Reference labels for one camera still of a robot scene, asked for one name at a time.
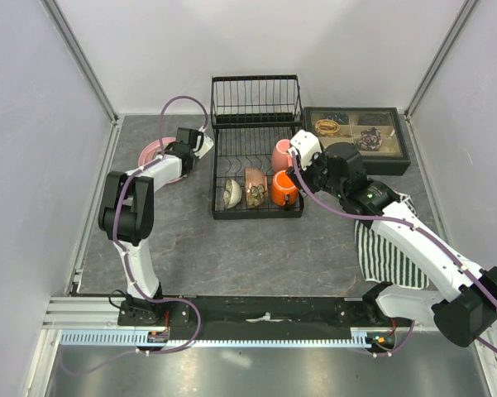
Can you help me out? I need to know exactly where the pink plate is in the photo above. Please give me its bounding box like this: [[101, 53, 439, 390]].
[[138, 136, 175, 166]]

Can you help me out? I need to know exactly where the pink mug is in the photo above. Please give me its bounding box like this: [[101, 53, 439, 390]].
[[271, 139, 293, 173]]

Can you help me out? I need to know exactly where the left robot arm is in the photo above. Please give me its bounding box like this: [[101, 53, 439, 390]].
[[98, 127, 213, 325]]

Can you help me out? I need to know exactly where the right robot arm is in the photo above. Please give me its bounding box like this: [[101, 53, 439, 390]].
[[288, 131, 497, 347]]

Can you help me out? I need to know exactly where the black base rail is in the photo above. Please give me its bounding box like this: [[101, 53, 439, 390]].
[[115, 294, 414, 342]]

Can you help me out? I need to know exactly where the pink patterned bowl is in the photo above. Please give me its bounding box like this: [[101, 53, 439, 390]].
[[245, 167, 268, 208]]

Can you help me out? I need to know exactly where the striped green white towel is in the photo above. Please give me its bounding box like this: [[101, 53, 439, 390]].
[[353, 192, 432, 289]]

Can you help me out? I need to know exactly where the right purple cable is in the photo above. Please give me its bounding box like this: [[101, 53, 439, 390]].
[[287, 148, 497, 359]]

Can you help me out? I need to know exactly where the orange mug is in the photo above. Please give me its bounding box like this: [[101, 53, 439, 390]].
[[271, 170, 301, 211]]

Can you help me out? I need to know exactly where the black compartment display box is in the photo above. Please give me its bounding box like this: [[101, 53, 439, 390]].
[[304, 107, 411, 176]]

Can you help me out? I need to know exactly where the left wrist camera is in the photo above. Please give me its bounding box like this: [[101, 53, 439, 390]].
[[194, 132, 214, 159]]

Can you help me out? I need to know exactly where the black wire dish rack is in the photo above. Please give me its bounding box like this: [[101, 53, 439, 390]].
[[210, 74, 304, 220]]

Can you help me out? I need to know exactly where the small green patterned bowl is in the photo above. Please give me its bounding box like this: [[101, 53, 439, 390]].
[[223, 179, 242, 209]]

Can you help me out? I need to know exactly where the dark floral fabric piece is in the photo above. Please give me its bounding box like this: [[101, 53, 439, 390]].
[[355, 127, 383, 151]]

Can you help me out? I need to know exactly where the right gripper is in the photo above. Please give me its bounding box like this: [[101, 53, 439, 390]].
[[285, 145, 346, 199]]

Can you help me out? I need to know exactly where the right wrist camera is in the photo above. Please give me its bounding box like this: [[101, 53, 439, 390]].
[[288, 129, 323, 170]]

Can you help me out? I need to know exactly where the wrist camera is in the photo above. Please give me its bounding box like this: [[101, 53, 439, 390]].
[[288, 129, 323, 170], [194, 132, 214, 159]]

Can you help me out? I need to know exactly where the beige coiled cord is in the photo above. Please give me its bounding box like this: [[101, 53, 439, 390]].
[[314, 118, 343, 136]]

